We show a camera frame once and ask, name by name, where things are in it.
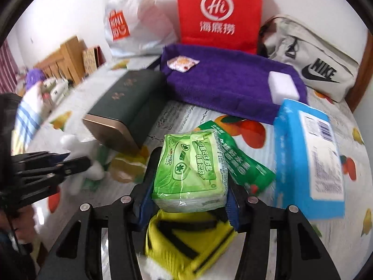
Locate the grey waist bag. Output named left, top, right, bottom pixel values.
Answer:
left=258, top=16, right=362, bottom=103

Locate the blue striped cloth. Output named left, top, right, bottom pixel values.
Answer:
left=13, top=92, right=42, bottom=152

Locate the white glove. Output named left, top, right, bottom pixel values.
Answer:
left=60, top=134, right=108, bottom=196

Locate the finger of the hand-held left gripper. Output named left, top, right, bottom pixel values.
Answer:
left=12, top=151, right=72, bottom=171
left=12, top=156, right=91, bottom=210

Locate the purple plush item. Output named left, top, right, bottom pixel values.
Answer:
left=26, top=68, right=45, bottom=89

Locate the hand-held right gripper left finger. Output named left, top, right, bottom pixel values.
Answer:
left=36, top=149, right=164, bottom=280

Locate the yellow pouch with black straps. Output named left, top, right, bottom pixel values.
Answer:
left=145, top=210, right=237, bottom=280

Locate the patterned cardboard box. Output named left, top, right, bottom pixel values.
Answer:
left=82, top=46, right=104, bottom=73

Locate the striped curtain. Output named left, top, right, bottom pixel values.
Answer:
left=0, top=42, right=18, bottom=94

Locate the red paper bag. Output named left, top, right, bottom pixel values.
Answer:
left=175, top=0, right=264, bottom=54

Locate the purple towel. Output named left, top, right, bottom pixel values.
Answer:
left=160, top=43, right=309, bottom=124

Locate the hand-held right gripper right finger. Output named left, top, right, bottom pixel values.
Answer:
left=226, top=181, right=341, bottom=280

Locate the green tissue pack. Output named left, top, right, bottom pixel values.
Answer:
left=152, top=130, right=229, bottom=213

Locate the blue tissue box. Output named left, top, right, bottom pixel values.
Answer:
left=273, top=99, right=346, bottom=221

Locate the wooden door frame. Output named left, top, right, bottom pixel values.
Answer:
left=347, top=32, right=373, bottom=113

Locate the dark green book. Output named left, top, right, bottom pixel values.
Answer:
left=82, top=70, right=169, bottom=155

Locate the white plastic shopping bag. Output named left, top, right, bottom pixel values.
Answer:
left=103, top=0, right=179, bottom=58

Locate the white sponge block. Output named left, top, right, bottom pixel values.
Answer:
left=267, top=71, right=300, bottom=105

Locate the green snack packet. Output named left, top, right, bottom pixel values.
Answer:
left=198, top=121, right=277, bottom=196

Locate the small fruit-print candy packet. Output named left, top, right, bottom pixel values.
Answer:
left=167, top=55, right=200, bottom=73

